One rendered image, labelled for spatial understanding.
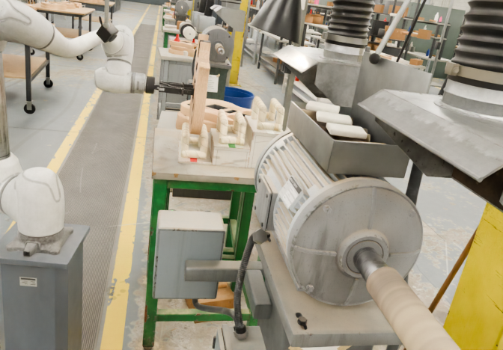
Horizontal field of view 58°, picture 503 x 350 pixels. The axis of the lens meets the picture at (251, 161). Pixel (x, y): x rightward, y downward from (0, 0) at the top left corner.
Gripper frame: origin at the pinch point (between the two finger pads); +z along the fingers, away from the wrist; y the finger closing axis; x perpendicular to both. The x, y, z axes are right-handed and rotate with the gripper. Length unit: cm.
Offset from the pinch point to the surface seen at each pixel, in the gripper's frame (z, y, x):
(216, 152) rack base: 12.5, 13.6, -23.1
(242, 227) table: 37, -23, -79
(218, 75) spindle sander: 26, -163, -20
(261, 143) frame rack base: 31.5, 13.6, -17.0
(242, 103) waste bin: 59, -229, -55
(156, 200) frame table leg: -11, 25, -42
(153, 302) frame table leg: -8, 25, -94
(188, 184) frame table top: 1.2, 24.4, -34.6
